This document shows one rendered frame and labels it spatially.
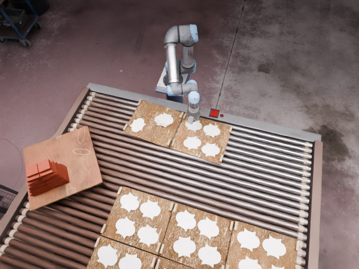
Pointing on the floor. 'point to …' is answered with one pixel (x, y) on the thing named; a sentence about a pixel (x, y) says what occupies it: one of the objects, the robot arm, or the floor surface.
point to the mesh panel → (8, 189)
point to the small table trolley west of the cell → (18, 34)
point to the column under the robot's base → (174, 95)
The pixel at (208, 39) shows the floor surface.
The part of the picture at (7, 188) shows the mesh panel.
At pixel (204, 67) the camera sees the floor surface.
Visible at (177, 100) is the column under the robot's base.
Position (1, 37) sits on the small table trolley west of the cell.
